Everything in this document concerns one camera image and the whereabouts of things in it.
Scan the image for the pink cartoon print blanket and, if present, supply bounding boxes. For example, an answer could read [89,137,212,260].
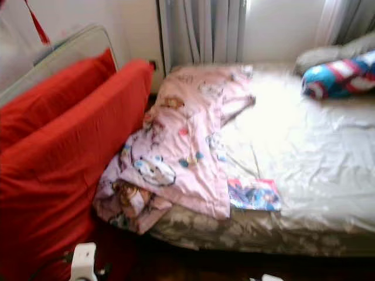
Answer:
[93,63,257,235]

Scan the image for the colourful manga book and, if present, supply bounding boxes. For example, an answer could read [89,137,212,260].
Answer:
[227,177,283,211]

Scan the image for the grey quilted mattress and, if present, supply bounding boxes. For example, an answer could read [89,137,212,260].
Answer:
[0,23,113,106]

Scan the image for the red hanging tassel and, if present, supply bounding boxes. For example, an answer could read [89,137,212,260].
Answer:
[25,0,52,46]

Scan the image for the bed with beige floral sheet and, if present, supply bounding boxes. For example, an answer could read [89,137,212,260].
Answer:
[117,60,375,258]

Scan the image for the plain beige pillow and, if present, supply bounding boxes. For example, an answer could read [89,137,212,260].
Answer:
[294,32,375,76]

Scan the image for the red white blue bolster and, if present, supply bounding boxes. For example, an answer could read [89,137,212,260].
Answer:
[302,52,375,100]

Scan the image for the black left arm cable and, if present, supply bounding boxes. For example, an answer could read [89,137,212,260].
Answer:
[29,252,72,281]

